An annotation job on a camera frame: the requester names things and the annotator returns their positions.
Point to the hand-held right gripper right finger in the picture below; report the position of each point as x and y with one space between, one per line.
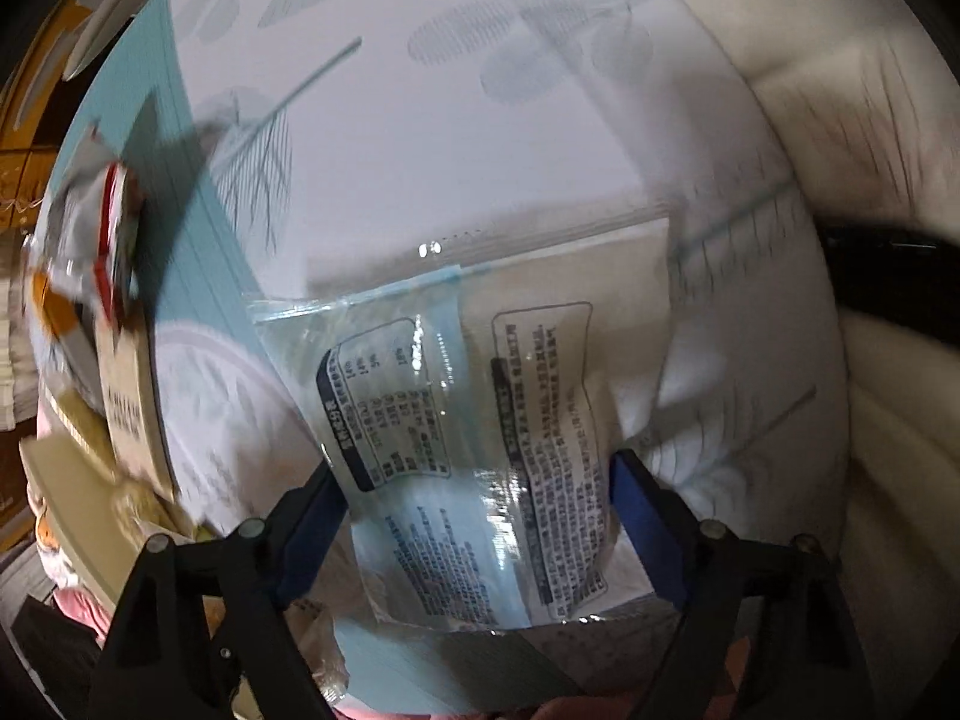
649 532

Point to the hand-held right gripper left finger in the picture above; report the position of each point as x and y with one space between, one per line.
311 540

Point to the pink blanket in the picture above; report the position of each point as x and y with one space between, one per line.
82 607

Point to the cream storage box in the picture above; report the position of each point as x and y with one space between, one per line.
67 510

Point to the clear printed snack packet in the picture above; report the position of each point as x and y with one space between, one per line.
450 390

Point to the crinkled clear snack packet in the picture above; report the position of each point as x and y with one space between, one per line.
319 645

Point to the beige printed snack packet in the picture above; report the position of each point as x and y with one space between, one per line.
135 420

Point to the leaf printed teal bedsheet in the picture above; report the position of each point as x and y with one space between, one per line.
450 127

